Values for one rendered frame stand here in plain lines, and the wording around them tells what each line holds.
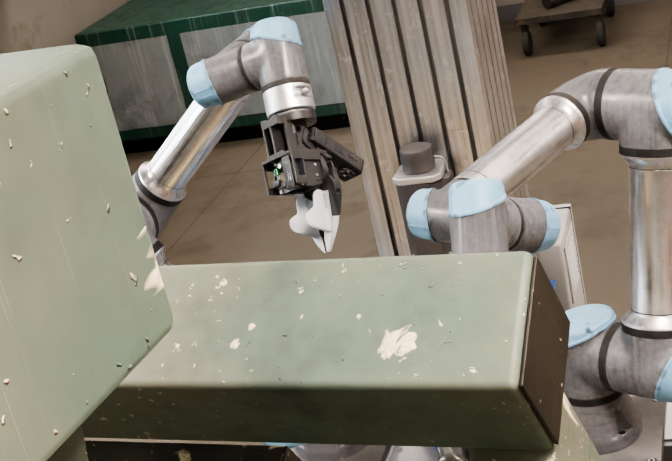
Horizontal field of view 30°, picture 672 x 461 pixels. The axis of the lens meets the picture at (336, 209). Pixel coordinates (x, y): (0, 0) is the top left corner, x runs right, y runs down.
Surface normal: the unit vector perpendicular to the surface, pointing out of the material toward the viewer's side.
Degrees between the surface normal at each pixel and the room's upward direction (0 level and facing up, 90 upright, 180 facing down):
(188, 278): 34
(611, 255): 0
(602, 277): 0
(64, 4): 90
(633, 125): 77
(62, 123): 90
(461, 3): 90
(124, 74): 90
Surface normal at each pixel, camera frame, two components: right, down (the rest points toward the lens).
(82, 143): 0.91, -0.05
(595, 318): -0.31, -0.91
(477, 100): -0.26, 0.40
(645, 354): -0.52, 0.19
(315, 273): -0.37, -0.53
